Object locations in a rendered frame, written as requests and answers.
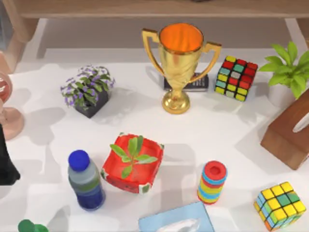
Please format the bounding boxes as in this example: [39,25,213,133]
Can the purple flowers in black pot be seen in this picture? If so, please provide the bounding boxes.
[60,65,116,119]

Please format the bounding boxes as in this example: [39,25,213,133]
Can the red square plant pot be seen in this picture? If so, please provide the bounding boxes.
[100,132,165,194]

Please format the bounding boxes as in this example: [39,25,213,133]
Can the puzzle cube with yellow squares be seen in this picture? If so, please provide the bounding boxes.
[253,181,307,231]

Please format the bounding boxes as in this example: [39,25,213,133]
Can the green plant in white pot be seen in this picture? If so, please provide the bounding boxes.
[265,41,309,108]

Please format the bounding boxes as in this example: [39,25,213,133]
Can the stack of coloured rings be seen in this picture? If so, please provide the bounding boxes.
[197,160,228,205]

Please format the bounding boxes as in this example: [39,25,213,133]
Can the wooden shelf unit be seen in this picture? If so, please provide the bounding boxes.
[0,0,309,75]

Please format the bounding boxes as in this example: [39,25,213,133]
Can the green bottle cap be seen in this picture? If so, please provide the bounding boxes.
[17,219,49,232]

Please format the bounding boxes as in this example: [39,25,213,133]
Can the brown wooden tissue box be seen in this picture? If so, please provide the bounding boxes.
[260,88,309,171]

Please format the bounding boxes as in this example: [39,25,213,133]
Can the blue capped bottle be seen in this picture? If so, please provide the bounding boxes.
[68,149,107,211]

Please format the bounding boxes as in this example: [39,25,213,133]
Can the light blue tissue box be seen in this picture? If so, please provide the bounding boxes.
[138,201,215,232]

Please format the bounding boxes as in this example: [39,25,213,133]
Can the puzzle cube with red squares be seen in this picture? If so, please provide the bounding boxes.
[214,56,259,102]

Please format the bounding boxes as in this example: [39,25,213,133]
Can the gold trophy cup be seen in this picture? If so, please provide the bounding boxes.
[141,23,222,115]

